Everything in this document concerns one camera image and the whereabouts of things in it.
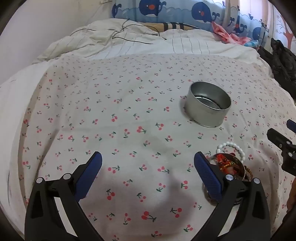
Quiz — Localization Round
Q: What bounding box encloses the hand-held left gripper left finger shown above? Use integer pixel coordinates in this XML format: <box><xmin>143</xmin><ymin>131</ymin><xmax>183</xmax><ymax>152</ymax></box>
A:
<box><xmin>24</xmin><ymin>151</ymin><xmax>103</xmax><ymax>241</ymax></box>

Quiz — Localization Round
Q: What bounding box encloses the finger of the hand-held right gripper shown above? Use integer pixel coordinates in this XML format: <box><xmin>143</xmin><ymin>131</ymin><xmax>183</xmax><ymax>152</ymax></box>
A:
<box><xmin>286</xmin><ymin>119</ymin><xmax>296</xmax><ymax>135</ymax></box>
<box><xmin>267</xmin><ymin>128</ymin><xmax>294</xmax><ymax>150</ymax></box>

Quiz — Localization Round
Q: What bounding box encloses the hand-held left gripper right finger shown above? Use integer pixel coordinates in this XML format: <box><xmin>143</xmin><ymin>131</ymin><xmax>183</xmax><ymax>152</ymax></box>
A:
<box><xmin>194</xmin><ymin>152</ymin><xmax>271</xmax><ymax>241</ymax></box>

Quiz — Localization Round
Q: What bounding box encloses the gold chain bracelet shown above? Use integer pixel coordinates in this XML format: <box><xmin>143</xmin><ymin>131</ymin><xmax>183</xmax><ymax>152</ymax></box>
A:
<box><xmin>201</xmin><ymin>183</ymin><xmax>219</xmax><ymax>206</ymax></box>

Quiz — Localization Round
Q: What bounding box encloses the red string bracelet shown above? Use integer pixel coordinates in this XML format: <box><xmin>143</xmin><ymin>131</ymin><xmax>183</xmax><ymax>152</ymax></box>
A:
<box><xmin>214</xmin><ymin>153</ymin><xmax>238</xmax><ymax>173</ymax></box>

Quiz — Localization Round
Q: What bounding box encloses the amber bead bracelet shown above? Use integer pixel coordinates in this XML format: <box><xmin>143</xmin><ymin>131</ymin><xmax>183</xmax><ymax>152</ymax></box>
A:
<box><xmin>243</xmin><ymin>167</ymin><xmax>255</xmax><ymax>183</ymax></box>

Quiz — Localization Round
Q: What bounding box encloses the round silver metal tin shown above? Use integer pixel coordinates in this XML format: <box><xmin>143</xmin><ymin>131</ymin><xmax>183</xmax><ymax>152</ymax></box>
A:
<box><xmin>184</xmin><ymin>81</ymin><xmax>232</xmax><ymax>128</ymax></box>

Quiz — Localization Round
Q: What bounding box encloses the round black wristwatch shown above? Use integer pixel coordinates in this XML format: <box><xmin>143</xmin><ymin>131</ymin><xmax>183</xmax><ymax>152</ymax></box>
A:
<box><xmin>209</xmin><ymin>153</ymin><xmax>247</xmax><ymax>184</ymax></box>

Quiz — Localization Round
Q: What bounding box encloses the cherry print bed sheet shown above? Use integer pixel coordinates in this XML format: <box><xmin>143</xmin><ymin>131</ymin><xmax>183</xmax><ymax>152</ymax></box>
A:
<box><xmin>0</xmin><ymin>54</ymin><xmax>296</xmax><ymax>241</ymax></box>

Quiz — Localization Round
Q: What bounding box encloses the black garment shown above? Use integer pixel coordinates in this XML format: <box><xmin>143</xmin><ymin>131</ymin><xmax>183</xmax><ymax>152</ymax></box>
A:
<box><xmin>257</xmin><ymin>38</ymin><xmax>296</xmax><ymax>88</ymax></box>

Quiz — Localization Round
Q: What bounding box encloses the pink patterned cloth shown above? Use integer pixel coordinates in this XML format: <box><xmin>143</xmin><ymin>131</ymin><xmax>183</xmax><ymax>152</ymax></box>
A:
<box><xmin>211</xmin><ymin>22</ymin><xmax>260</xmax><ymax>47</ymax></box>

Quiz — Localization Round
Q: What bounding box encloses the white striped duvet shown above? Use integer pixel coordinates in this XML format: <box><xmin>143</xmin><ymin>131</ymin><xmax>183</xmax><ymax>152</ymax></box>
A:
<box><xmin>32</xmin><ymin>19</ymin><xmax>261</xmax><ymax>66</ymax></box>

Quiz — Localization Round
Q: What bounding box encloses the yellow black striped pillow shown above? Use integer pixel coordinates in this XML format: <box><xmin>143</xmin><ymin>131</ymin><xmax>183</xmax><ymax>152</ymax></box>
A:
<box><xmin>142</xmin><ymin>22</ymin><xmax>208</xmax><ymax>31</ymax></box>

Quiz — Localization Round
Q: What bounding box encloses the whale pattern pillow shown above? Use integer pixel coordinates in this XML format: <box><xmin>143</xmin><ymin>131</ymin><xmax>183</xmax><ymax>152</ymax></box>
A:
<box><xmin>112</xmin><ymin>0</ymin><xmax>270</xmax><ymax>47</ymax></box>

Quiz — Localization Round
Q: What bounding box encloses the white bead bracelet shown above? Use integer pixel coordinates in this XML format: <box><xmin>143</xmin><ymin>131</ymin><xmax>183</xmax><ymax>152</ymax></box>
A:
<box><xmin>216</xmin><ymin>142</ymin><xmax>245</xmax><ymax>164</ymax></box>

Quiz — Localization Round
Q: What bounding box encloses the thin black cable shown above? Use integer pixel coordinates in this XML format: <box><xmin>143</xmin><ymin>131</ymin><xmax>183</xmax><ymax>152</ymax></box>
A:
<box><xmin>69</xmin><ymin>19</ymin><xmax>167</xmax><ymax>46</ymax></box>

